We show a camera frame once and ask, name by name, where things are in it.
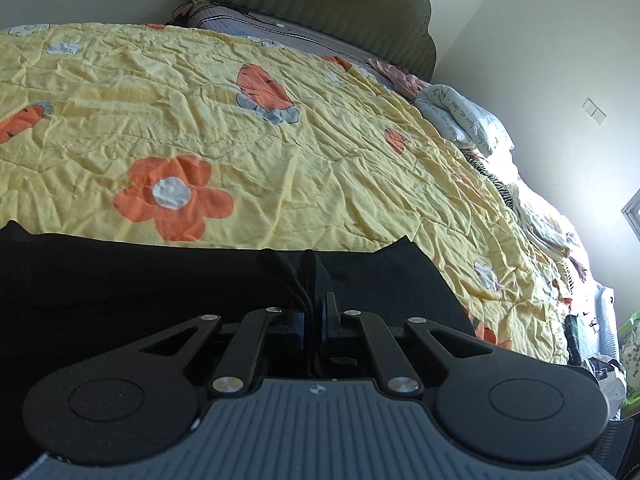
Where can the grey window frame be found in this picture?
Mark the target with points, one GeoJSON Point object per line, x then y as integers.
{"type": "Point", "coordinates": [632, 215]}

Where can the yellow floral blanket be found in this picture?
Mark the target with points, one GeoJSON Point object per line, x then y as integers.
{"type": "Point", "coordinates": [300, 160]}

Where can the blue white cloth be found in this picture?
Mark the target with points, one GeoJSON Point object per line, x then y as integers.
{"type": "Point", "coordinates": [602, 315]}

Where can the white wall switch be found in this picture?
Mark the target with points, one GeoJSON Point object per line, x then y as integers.
{"type": "Point", "coordinates": [595, 111]}

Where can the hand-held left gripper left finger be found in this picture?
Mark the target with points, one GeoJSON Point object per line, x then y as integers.
{"type": "Point", "coordinates": [299, 332]}

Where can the pink cloth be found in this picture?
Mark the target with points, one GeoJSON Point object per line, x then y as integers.
{"type": "Point", "coordinates": [400, 77]}

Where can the pile of light clothes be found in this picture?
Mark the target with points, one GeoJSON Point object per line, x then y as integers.
{"type": "Point", "coordinates": [545, 230]}

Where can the black pants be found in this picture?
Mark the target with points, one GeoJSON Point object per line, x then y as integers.
{"type": "Point", "coordinates": [100, 285]}

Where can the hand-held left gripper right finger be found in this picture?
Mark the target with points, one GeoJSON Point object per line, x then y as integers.
{"type": "Point", "coordinates": [329, 325]}

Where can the grey pillow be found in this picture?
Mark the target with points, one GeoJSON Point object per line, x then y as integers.
{"type": "Point", "coordinates": [240, 22]}

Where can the black white striped cloth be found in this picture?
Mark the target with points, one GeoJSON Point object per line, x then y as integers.
{"type": "Point", "coordinates": [492, 182]}

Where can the black bag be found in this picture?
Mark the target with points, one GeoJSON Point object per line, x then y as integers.
{"type": "Point", "coordinates": [575, 340]}

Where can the green basket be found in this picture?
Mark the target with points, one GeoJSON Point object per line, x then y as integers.
{"type": "Point", "coordinates": [631, 355]}

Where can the white printed cloth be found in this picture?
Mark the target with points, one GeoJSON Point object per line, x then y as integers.
{"type": "Point", "coordinates": [465, 115]}

